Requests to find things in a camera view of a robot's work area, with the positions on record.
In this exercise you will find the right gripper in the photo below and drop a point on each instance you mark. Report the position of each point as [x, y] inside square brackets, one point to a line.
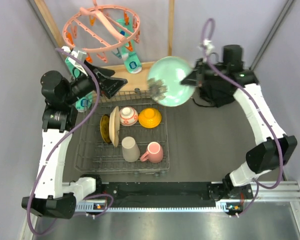
[197, 77]

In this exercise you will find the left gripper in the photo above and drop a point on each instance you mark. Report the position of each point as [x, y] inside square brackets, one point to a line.
[109, 85]

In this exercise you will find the mint green flower plate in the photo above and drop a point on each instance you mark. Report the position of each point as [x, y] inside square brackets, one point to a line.
[164, 81]

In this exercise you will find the white orange patterned bowl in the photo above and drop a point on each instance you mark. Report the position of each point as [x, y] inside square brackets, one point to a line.
[128, 116]

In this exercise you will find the beige bird plate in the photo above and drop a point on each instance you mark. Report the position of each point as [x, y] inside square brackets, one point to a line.
[114, 126]

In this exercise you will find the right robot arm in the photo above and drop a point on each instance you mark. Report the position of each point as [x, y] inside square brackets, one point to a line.
[227, 81]

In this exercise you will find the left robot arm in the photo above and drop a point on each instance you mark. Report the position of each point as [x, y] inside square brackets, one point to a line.
[52, 198]

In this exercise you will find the black cloth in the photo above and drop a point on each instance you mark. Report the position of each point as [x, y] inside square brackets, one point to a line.
[215, 98]

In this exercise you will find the wooden stand tray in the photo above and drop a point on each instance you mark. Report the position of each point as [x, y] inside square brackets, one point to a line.
[135, 81]

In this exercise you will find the yellow patterned small plate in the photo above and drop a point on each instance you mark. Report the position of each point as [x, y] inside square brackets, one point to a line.
[104, 128]

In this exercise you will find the yellow ribbed bowl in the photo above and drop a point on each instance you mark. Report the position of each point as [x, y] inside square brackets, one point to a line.
[149, 118]

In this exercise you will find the pink round clothes hanger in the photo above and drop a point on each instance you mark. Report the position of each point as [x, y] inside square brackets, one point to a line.
[103, 29]

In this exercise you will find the beige tumbler cup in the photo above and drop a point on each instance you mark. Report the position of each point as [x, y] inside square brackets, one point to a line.
[130, 150]

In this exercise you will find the pink mug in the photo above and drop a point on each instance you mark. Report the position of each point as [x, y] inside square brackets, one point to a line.
[154, 153]

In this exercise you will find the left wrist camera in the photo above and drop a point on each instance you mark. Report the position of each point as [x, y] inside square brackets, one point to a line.
[76, 52]

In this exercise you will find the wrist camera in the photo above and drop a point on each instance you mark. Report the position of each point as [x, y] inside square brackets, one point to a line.
[76, 52]
[206, 46]

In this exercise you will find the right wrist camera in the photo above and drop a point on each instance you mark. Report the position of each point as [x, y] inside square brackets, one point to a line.
[206, 46]

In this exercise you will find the grey wire dish rack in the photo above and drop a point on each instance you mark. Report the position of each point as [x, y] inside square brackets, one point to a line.
[93, 154]

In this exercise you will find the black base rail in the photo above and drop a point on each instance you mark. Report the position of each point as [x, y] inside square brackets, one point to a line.
[171, 194]

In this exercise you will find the aluminium extrusion rail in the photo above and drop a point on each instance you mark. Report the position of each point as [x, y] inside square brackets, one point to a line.
[286, 191]

